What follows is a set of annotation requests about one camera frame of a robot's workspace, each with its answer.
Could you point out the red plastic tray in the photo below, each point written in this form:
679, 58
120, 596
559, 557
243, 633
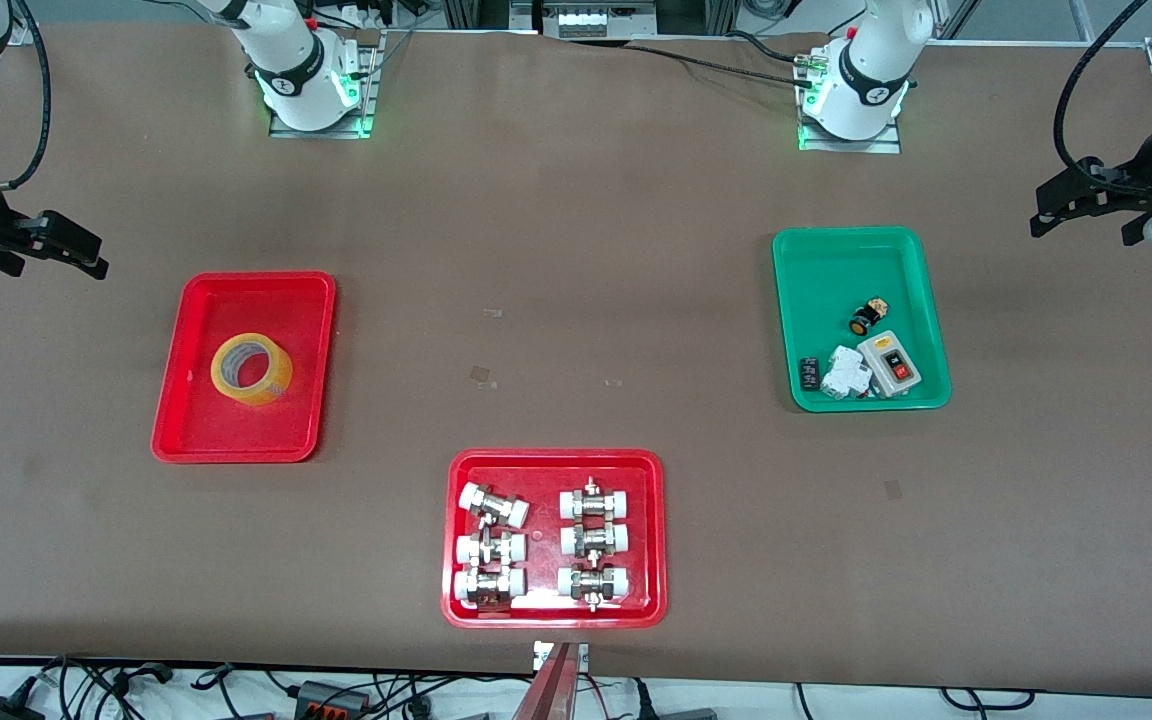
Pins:
236, 300
544, 540

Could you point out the white capped metal pipe fitting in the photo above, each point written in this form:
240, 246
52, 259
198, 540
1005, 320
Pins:
494, 505
489, 585
594, 540
593, 582
489, 549
596, 503

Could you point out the small black terminal block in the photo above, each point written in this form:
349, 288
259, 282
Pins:
809, 375

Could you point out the black plug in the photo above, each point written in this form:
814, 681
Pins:
158, 672
643, 700

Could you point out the grey power strip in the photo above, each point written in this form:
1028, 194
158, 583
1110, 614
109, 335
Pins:
591, 20

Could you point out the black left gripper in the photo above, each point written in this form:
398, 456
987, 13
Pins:
1135, 184

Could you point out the black orange connector box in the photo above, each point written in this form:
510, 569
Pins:
331, 697

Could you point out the white circuit breaker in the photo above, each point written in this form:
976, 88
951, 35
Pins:
846, 375

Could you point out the green plastic tray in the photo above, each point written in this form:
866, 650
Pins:
836, 280

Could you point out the black orange push button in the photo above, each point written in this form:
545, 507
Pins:
863, 322

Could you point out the red silver camera beam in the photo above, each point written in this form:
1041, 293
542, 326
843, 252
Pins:
551, 685

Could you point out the yellow tape roll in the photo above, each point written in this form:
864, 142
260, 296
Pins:
276, 392

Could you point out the white switch box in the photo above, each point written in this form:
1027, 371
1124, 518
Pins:
884, 362

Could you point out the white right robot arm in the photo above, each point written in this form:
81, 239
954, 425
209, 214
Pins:
291, 60

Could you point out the black power adapter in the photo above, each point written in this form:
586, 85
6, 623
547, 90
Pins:
1, 709

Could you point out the dark aluminium profile rack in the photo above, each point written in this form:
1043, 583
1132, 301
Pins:
476, 12

